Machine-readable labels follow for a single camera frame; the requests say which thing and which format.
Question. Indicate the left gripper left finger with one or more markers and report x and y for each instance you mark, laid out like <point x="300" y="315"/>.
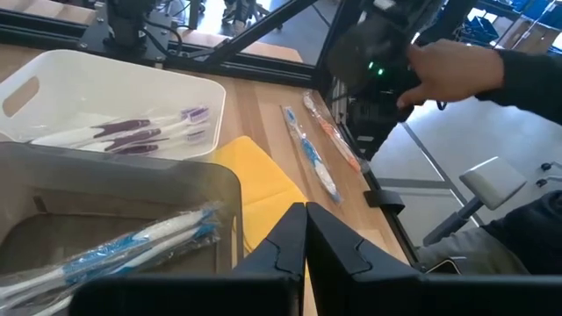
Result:
<point x="263" y="281"/>

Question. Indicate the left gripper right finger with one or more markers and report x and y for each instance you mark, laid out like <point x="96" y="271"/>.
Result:
<point x="351" y="281"/>

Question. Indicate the red toothbrush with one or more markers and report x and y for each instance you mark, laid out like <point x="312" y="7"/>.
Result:
<point x="336" y="136"/>

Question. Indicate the grey translucent plastic bin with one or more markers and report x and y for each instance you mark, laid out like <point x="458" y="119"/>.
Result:
<point x="131" y="184"/>

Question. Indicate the white plastic bin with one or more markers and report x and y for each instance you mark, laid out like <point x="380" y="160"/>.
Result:
<point x="110" y="88"/>

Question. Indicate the person's hand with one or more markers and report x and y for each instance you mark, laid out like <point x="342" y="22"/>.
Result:
<point x="452" y="72"/>

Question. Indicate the yellow folded cloth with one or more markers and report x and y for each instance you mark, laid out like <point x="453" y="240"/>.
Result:
<point x="263" y="184"/>

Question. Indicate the blue storage shelf rack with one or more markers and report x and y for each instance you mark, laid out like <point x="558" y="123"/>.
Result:
<point x="483" y="24"/>

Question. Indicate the cardboard box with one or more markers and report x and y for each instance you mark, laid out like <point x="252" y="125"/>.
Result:
<point x="531" y="37"/>

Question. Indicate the grey stool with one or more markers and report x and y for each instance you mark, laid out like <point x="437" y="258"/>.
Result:
<point x="492" y="180"/>

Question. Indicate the person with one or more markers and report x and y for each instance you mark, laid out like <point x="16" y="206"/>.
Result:
<point x="527" y="228"/>

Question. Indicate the black chair casters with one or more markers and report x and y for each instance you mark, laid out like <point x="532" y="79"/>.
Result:
<point x="546" y="167"/>

